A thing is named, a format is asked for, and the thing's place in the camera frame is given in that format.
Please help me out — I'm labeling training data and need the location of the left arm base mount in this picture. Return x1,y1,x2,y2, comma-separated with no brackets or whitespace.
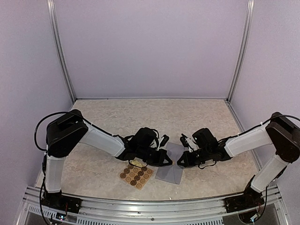
41,191,82,214

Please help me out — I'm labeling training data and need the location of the right aluminium frame post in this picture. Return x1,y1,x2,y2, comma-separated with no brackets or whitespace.
226,0,255,105

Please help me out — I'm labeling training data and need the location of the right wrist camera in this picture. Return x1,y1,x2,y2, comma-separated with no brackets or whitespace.
180,134,194,152

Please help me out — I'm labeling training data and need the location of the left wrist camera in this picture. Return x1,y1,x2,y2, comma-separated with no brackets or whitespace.
157,135,169,150

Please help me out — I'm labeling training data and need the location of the grey envelope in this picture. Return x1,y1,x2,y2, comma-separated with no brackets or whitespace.
155,142,184,185

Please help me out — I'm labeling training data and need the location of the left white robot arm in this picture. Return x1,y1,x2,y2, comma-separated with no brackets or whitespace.
35,109,173,209

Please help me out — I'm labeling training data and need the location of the front aluminium rail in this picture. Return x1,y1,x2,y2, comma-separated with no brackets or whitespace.
14,186,291,225

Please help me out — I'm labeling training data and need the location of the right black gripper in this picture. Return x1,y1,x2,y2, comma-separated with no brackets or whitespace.
177,147,211,168

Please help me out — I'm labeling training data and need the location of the left aluminium frame post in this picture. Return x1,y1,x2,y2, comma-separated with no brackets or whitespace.
46,0,76,103

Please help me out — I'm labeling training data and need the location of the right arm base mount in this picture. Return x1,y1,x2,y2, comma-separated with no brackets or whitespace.
224,191,265,213

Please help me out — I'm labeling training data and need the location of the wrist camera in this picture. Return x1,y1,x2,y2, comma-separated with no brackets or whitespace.
180,134,194,152
157,135,169,150

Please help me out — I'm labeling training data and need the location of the aluminium frame post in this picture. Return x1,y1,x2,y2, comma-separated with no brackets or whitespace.
226,0,255,105
46,0,76,103

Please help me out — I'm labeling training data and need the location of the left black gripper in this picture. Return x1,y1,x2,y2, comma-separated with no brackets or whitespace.
137,146,173,166

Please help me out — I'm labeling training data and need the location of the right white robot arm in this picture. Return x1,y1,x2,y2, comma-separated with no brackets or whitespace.
177,112,300,208

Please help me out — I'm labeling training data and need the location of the brown sticker sheet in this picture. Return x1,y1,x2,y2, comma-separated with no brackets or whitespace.
119,160,154,190

